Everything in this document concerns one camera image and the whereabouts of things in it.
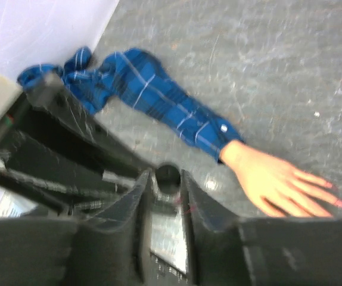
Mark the mannequin hand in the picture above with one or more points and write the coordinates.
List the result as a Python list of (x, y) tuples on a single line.
[(276, 186)]

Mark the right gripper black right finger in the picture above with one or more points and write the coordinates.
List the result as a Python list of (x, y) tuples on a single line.
[(226, 249)]

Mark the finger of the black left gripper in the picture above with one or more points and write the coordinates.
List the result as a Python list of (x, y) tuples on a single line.
[(79, 173), (66, 127)]

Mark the blue plaid shirt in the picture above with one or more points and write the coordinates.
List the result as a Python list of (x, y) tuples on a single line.
[(140, 81)]

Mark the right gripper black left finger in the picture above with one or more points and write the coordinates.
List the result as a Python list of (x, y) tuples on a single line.
[(112, 249)]

